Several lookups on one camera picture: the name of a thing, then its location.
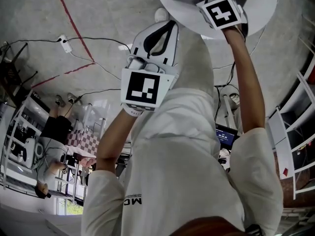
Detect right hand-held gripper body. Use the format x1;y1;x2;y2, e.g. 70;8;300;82
196;0;248;31

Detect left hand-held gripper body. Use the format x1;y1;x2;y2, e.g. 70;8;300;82
120;20;180;118

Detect person's left forearm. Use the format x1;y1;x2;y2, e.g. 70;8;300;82
95;105;144;173

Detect person's right forearm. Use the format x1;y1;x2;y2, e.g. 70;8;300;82
222;26;267;134

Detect white open shelving unit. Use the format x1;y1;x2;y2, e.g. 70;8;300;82
266;58;315;202

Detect round white table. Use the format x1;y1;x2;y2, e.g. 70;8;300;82
153;0;279;40

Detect person's light grey trousers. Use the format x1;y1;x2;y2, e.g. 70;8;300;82
171;25;215;97

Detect person's white shoe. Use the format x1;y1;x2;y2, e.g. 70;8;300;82
154;7;171;23

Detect red checkered tablecloth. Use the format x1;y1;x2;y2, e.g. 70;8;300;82
64;128;102;161

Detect person's white shirt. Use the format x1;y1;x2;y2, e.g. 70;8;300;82
81;87;284;236

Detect white power strip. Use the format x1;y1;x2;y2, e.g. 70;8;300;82
57;34;74;54

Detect white table leg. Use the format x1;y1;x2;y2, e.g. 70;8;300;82
222;92;241;130

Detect red floor tape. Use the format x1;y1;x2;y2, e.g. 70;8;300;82
31;0;96;89

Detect black monitor screen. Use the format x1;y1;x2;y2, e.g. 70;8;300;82
215;123;240;149

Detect white metal shelf rack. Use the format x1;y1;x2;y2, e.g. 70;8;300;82
0;89;51;192

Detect white rounded appliance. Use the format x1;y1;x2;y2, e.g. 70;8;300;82
17;137;44;170

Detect black stand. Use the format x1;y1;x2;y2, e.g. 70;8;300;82
0;41;39;108

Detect white floor cable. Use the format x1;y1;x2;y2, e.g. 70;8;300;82
69;51;123;81

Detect black floor cable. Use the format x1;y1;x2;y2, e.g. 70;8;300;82
0;36;131;56

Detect black hanging cable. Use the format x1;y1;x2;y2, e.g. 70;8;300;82
212;61;241;123

